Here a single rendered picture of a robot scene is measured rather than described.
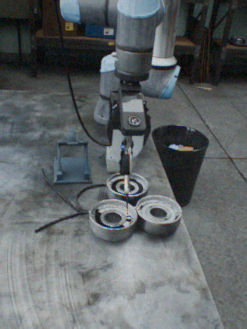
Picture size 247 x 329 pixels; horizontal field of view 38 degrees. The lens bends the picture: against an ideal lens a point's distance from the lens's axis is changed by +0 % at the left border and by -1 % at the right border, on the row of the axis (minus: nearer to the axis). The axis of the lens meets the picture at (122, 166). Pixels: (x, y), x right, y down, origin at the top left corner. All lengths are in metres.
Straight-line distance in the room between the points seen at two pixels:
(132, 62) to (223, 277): 1.40
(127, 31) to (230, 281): 1.45
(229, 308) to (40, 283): 1.22
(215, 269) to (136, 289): 1.25
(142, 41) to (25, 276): 0.49
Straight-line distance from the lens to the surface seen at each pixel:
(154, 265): 0.76
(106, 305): 0.68
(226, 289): 1.86
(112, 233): 0.77
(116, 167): 1.00
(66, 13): 0.84
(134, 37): 0.70
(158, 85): 1.21
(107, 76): 1.24
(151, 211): 0.85
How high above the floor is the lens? 1.34
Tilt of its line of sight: 31 degrees down
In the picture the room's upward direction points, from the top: 5 degrees clockwise
